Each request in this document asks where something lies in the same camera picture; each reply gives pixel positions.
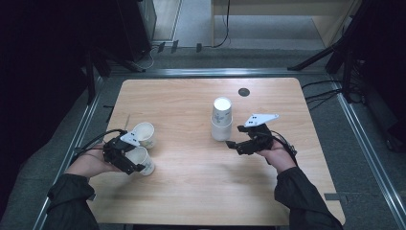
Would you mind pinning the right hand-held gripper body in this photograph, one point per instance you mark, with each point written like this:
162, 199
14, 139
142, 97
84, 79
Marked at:
261, 137

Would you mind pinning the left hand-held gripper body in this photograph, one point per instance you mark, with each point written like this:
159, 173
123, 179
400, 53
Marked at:
115, 150

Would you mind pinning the green-print paper cup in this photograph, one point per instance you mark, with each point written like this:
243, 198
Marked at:
144, 131
142, 158

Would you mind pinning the stack of white paper cups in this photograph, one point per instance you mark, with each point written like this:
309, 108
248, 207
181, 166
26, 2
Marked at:
221, 127

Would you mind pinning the person's left hand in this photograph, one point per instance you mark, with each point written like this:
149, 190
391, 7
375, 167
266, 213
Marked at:
91, 163

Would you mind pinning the person's right hand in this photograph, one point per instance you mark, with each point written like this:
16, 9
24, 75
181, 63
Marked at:
281, 158

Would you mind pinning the black round table grommet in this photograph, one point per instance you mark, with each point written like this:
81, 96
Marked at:
244, 92

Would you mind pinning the grey tape piece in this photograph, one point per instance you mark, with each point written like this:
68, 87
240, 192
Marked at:
335, 196

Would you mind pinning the black tripod stand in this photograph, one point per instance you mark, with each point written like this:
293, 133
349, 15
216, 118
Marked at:
332, 48

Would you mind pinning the black computer tower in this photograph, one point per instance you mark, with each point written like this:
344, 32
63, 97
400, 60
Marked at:
134, 28

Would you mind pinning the light wooden cabinet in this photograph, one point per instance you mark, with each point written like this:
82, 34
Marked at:
332, 19

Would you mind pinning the aluminium floor rail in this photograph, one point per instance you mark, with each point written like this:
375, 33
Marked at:
73, 147
217, 72
367, 143

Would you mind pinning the dark floor bracket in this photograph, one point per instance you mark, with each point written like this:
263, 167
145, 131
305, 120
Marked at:
161, 47
174, 46
198, 47

